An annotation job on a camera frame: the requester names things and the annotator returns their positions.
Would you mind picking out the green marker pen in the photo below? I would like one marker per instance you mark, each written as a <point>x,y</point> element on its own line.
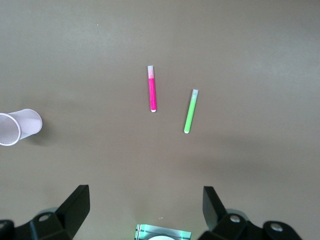
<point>190,112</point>

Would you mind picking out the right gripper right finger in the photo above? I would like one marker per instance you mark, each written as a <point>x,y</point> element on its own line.
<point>215,210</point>

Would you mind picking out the pink mesh pen holder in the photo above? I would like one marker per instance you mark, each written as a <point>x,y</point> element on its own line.
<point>30,122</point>

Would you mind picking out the red and purple markers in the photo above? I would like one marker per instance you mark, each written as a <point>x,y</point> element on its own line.
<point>152,95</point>

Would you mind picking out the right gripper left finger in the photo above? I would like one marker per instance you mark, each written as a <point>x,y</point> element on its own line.
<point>72,207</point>

